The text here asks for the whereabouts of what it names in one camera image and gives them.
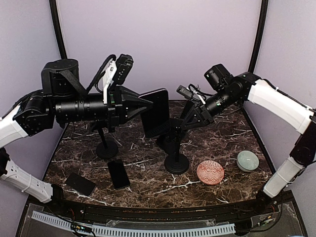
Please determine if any white cable duct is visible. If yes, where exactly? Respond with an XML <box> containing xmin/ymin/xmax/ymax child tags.
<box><xmin>31</xmin><ymin>211</ymin><xmax>236</xmax><ymax>237</ymax></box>

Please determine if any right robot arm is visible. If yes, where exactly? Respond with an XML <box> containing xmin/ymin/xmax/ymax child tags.
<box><xmin>177</xmin><ymin>64</ymin><xmax>316</xmax><ymax>214</ymax></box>

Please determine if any purple phone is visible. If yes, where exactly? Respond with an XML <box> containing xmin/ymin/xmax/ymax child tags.
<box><xmin>141</xmin><ymin>88</ymin><xmax>171</xmax><ymax>138</ymax></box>

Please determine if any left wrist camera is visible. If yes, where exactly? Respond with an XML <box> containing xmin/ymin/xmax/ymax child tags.
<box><xmin>98</xmin><ymin>53</ymin><xmax>134</xmax><ymax>104</ymax></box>

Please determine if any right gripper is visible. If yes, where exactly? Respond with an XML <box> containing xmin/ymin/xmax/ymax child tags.
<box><xmin>181</xmin><ymin>87</ymin><xmax>239</xmax><ymax>128</ymax></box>

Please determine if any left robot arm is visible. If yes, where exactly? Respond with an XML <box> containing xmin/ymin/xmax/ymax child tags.
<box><xmin>0</xmin><ymin>54</ymin><xmax>153</xmax><ymax>215</ymax></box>

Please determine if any black phone centre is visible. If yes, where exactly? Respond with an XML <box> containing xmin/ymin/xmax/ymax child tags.
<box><xmin>107</xmin><ymin>159</ymin><xmax>130</xmax><ymax>190</ymax></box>

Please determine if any pole phone stand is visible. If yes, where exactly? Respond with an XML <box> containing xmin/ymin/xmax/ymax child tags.
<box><xmin>164</xmin><ymin>118</ymin><xmax>190</xmax><ymax>175</ymax></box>
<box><xmin>90</xmin><ymin>122</ymin><xmax>119</xmax><ymax>159</ymax></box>

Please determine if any left black frame post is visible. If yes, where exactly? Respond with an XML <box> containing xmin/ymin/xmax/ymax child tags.
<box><xmin>49</xmin><ymin>0</ymin><xmax>68</xmax><ymax>59</ymax></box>

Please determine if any pale green bowl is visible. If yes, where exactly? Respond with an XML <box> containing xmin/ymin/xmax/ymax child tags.
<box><xmin>237</xmin><ymin>151</ymin><xmax>259</xmax><ymax>172</ymax></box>

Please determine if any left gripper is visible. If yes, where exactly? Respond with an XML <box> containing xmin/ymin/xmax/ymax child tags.
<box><xmin>53</xmin><ymin>85</ymin><xmax>154</xmax><ymax>132</ymax></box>

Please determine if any pink patterned plate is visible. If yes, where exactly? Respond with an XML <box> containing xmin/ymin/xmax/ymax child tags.
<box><xmin>197</xmin><ymin>160</ymin><xmax>225</xmax><ymax>185</ymax></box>

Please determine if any black phone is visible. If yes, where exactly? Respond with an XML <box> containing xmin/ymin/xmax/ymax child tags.
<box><xmin>65</xmin><ymin>173</ymin><xmax>96</xmax><ymax>197</ymax></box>
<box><xmin>107</xmin><ymin>159</ymin><xmax>130</xmax><ymax>190</ymax></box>

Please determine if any black folding phone stand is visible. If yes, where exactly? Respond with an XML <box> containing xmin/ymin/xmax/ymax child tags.
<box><xmin>156</xmin><ymin>135</ymin><xmax>176</xmax><ymax>155</ymax></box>

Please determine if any black phone left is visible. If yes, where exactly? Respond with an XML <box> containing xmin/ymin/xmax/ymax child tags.
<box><xmin>65</xmin><ymin>173</ymin><xmax>96</xmax><ymax>197</ymax></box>

